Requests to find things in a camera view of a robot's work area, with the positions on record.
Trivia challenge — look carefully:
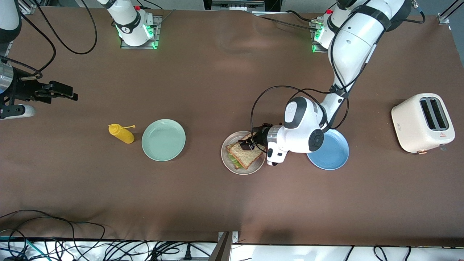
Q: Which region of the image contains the green lettuce leaf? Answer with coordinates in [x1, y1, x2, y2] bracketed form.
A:
[227, 153, 244, 170]

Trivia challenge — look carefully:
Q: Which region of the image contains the yellow mustard squeeze bottle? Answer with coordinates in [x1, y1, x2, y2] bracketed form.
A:
[108, 123, 136, 145]

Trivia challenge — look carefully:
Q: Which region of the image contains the beige plate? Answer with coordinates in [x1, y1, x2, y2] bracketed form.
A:
[221, 131, 266, 175]

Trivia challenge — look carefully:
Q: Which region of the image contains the blue plate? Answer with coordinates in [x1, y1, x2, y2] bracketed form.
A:
[306, 129, 350, 170]

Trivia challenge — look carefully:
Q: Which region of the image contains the mint green plate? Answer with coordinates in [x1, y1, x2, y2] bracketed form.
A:
[141, 119, 186, 162]

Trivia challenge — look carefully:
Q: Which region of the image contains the dark equipment box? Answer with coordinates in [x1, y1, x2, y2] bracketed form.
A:
[203, 0, 282, 13]

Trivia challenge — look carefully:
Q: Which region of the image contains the white toaster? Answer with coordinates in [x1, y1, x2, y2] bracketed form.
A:
[391, 93, 456, 155]

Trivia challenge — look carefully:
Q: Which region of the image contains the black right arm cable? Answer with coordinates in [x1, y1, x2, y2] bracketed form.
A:
[0, 0, 98, 80]

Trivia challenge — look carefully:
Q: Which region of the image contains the aluminium frame profile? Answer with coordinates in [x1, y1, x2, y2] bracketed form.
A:
[17, 0, 38, 16]

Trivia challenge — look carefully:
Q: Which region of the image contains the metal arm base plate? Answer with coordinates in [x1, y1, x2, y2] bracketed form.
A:
[120, 14, 162, 50]
[311, 20, 332, 54]

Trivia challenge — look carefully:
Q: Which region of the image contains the metal table clamp bracket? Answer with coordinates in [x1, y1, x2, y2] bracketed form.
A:
[208, 230, 240, 261]

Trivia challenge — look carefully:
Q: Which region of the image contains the black base power cable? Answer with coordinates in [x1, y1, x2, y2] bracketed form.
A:
[252, 10, 327, 31]

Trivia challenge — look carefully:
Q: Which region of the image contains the thin black base cable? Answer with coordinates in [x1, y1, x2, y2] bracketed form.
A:
[140, 0, 177, 23]

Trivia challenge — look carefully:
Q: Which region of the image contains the teal floor cable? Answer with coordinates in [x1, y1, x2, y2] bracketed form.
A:
[0, 236, 40, 260]

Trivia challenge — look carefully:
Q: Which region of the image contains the thin black frame strut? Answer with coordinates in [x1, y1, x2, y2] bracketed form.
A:
[440, 0, 464, 18]

